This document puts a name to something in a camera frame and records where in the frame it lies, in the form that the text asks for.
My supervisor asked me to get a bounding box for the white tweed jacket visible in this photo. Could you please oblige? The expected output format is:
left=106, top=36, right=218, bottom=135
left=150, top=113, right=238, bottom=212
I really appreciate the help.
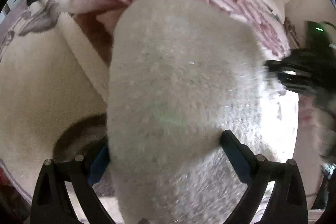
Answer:
left=1, top=0, right=298, bottom=223

